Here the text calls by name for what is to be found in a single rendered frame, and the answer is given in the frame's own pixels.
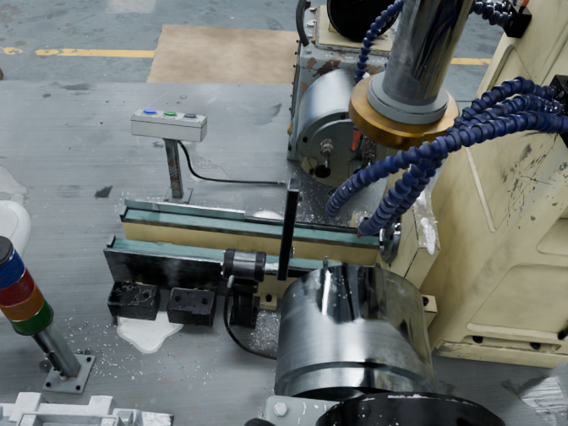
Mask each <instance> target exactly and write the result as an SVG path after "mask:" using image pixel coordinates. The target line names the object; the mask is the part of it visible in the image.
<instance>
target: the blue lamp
mask: <svg viewBox="0 0 568 426"><path fill-rule="evenodd" d="M13 246H14V245H13ZM24 271H25V264H24V262H23V260H22V259H21V258H20V256H19V254H18V252H17V250H16V248H15V247H14V250H13V252H12V254H11V256H10V258H9V259H8V260H7V261H6V262H5V263H4V264H3V265H1V266H0V289H3V288H5V287H9V286H11V285H13V284H14V283H15V282H16V281H17V280H18V279H19V278H20V277H21V276H22V275H23V273H24Z"/></svg>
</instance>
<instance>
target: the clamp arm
mask: <svg viewBox="0 0 568 426"><path fill-rule="evenodd" d="M300 185H301V179H300V178H293V177H290V178H288V185H287V198H286V205H285V213H284V220H283V227H282V235H281V248H280V255H279V262H278V264H277V263H275V264H274V266H277V267H274V269H273V271H276V270H277V272H273V274H276V275H277V278H276V279H277V280H278V281H286V280H287V273H288V267H289V262H290V258H291V259H293V255H294V247H293V246H292V240H293V233H294V228H295V222H296V216H297V210H298V201H303V188H300Z"/></svg>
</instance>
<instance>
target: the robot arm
mask: <svg viewBox="0 0 568 426"><path fill-rule="evenodd" d="M30 232H31V221H30V215H29V213H28V212H27V210H26V209H25V208H24V207H23V206H21V205H19V204H17V203H15V202H13V201H9V200H0V236H4V237H6V238H8V239H9V240H10V241H11V242H12V244H13V245H14V247H15V248H16V250H17V252H18V254H19V256H20V258H21V259H22V256H23V254H24V252H25V249H26V247H27V244H28V242H29V239H30ZM6 320H8V319H7V318H6V316H5V315H4V314H3V312H2V311H1V309H0V323H1V322H3V321H6Z"/></svg>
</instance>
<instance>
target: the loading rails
mask: <svg viewBox="0 0 568 426"><path fill-rule="evenodd" d="M119 215H120V217H121V218H120V219H121V222H122V224H123V230H124V233H125V236H126V239H121V238H116V237H115V235H114V234H111V235H110V237H109V239H108V241H107V243H106V248H104V249H103V253H104V255H105V257H106V262H107V264H108V266H109V269H110V272H111V274H112V278H113V280H114V281H125V282H132V283H139V284H149V285H157V286H158V287H159V289H163V290H172V289H173V288H174V287H180V288H187V289H194V290H204V291H212V292H216V295H218V296H225V295H226V291H227V283H228V281H229V279H225V278H224V277H223V276H222V275H221V272H222V266H221V263H223V260H224V254H223V250H226V249H227V248H230V249H236V250H239V251H248V252H255V253H257V251H260V252H266V262H267V263H277V264H278V262H279V255H280V248H281V235H282V227H283V220H282V219H274V218H266V217H258V216H246V215H245V211H243V210H229V209H221V208H213V207H205V206H197V205H182V204H174V203H167V202H159V201H150V200H142V199H128V198H125V200H124V205H123V208H122V209H121V211H120V213H119ZM357 234H358V228H357V227H344V226H336V225H328V224H320V223H313V222H305V221H296V222H295V228H294V233H293V240H292V246H293V247H294V255H293V259H291V258H290V262H289V267H288V273H287V280H286V281H278V280H277V279H276V278H277V275H276V274H273V273H265V277H264V281H263V282H259V288H258V292H257V293H255V294H254V295H255V296H256V297H260V302H259V308H260V309H270V310H276V305H277V299H278V298H279V299H282V296H283V294H284V292H285V291H286V289H287V288H288V286H289V285H290V284H291V283H293V282H294V281H295V280H297V279H298V278H299V277H301V276H304V275H305V274H307V273H309V272H311V271H314V270H318V269H321V268H323V260H324V257H325V256H327V257H328V258H327V260H328V267H329V266H334V265H342V264H343V263H346V262H347V263H349V265H369V266H373V264H374V261H375V259H376V256H377V253H378V252H379V232H377V233H376V234H374V235H371V236H362V237H360V238H357Z"/></svg>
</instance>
